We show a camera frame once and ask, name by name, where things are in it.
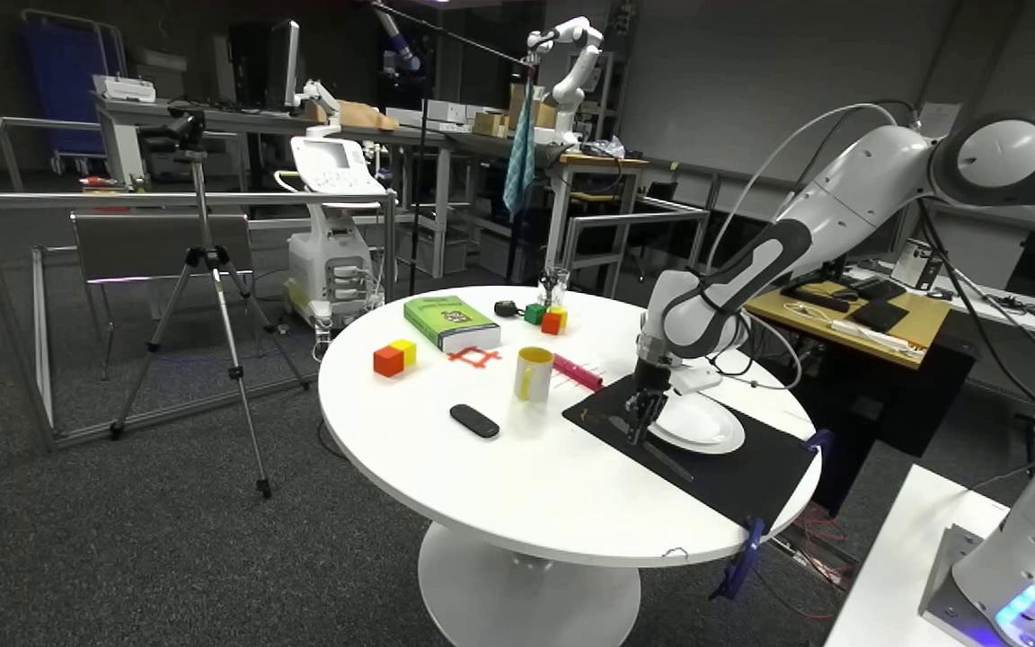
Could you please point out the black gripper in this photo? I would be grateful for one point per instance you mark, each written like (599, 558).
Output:
(653, 386)

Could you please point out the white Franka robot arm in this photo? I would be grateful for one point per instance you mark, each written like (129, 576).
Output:
(852, 192)

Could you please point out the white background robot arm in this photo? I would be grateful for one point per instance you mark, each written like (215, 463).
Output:
(576, 74)

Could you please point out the white and yellow mug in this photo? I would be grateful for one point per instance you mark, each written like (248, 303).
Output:
(532, 377)

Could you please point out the white plate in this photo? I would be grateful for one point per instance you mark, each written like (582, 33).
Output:
(710, 430)

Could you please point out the black placemat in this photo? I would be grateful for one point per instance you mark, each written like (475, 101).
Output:
(756, 481)

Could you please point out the red hexagonal block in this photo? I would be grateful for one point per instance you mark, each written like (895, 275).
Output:
(556, 323)

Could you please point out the green block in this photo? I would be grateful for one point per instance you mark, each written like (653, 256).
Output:
(532, 316)

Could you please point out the blue tape strip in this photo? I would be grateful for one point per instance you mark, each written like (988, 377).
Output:
(820, 444)
(736, 564)

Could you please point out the clear drinking glass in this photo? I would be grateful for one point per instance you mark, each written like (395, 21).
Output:
(548, 292)
(564, 289)

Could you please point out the black oval remote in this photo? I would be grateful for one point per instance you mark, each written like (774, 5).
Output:
(472, 422)

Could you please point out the green book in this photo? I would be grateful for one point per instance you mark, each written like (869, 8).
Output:
(449, 323)

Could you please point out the small yellow cube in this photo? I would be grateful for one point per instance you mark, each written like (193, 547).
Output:
(407, 350)

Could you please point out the small red cube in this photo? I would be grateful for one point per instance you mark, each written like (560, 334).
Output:
(386, 362)

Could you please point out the white robot platform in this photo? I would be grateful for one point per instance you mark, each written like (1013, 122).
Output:
(888, 576)

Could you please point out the teal cloth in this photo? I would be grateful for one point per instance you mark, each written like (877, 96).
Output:
(520, 167)

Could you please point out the wooden top table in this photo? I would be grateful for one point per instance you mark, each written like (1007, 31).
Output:
(919, 317)

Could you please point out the grey robot mounting plate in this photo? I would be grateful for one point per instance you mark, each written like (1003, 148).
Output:
(942, 576)

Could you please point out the black boom stand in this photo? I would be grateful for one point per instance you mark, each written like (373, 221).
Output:
(421, 183)

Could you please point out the cardboard box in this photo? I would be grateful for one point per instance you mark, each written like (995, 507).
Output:
(495, 125)
(365, 116)

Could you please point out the white equipment cart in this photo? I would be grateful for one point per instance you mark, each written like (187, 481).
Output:
(334, 270)

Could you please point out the white paper sign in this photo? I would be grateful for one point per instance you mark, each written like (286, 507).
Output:
(936, 116)

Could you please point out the long grey workbench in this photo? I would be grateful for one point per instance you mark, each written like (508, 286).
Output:
(241, 122)

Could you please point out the dark upright monitor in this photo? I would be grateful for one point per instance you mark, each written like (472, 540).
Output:
(286, 58)

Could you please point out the blue cabinet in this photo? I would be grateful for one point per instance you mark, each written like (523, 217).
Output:
(62, 74)

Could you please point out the white table pedestal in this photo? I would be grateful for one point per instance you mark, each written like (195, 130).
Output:
(520, 586)

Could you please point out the metal frame table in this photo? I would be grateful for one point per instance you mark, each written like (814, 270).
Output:
(631, 217)

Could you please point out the grey camera tripod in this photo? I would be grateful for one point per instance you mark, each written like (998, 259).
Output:
(199, 202)

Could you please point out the black tripod camera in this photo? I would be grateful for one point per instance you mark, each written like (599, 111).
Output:
(187, 125)

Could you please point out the grey metal frame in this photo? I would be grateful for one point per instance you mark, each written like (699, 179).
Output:
(62, 199)

